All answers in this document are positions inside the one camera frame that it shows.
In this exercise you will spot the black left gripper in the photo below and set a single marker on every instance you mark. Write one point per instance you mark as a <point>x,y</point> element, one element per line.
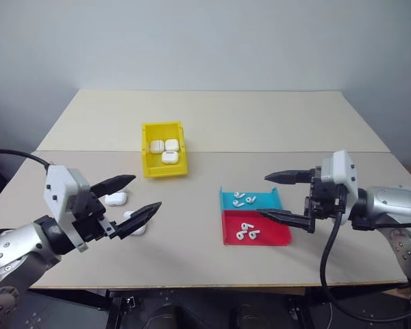
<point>89,219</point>

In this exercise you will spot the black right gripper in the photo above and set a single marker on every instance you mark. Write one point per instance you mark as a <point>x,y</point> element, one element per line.
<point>323,200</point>

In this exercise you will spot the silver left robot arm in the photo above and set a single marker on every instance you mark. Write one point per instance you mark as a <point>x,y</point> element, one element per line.
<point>12,245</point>

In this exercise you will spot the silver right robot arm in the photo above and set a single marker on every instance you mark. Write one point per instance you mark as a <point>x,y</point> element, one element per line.
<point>394,205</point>

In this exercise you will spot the white earbud case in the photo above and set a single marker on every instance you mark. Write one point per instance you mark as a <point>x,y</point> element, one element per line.
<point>172,145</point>
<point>170,157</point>
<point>115,198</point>
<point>140,231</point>
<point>156,146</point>

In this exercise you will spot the yellow plastic bin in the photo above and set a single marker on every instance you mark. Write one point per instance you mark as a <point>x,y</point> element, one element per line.
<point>149,164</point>

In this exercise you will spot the white earbud case front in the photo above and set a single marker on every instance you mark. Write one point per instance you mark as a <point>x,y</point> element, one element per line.
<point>170,157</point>

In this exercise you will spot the blue plastic tray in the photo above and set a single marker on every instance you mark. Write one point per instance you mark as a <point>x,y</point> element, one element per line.
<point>263,200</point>

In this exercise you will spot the red plastic tray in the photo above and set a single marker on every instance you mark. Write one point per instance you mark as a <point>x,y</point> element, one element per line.
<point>274,234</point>

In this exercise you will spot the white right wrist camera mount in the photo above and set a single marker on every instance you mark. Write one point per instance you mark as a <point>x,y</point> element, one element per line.
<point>342,168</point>

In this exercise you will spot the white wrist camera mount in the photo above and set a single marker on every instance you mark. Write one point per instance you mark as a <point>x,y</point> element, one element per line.
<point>60,192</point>
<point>342,168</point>

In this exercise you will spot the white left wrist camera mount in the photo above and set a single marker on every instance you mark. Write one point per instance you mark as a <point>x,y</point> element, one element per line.
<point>60,192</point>

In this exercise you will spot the black metal table frame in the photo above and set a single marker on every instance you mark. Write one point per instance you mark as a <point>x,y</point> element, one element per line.
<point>72,308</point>

